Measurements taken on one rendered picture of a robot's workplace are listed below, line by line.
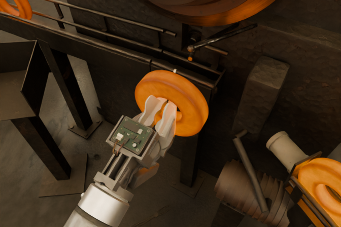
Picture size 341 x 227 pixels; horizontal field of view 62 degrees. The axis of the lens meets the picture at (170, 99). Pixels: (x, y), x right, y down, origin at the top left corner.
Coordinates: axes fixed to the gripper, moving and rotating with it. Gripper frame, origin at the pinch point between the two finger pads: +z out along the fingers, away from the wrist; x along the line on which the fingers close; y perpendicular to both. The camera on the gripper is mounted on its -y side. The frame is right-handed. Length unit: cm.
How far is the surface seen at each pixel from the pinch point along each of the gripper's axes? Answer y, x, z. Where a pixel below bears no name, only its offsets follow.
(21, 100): -21, 49, -12
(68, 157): -81, 59, -20
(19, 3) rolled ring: -17, 73, 16
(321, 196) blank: -17.5, -34.5, 0.0
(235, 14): 5.1, -4.6, 20.1
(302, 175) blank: -16.1, -29.3, 2.1
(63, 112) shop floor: -86, 81, -1
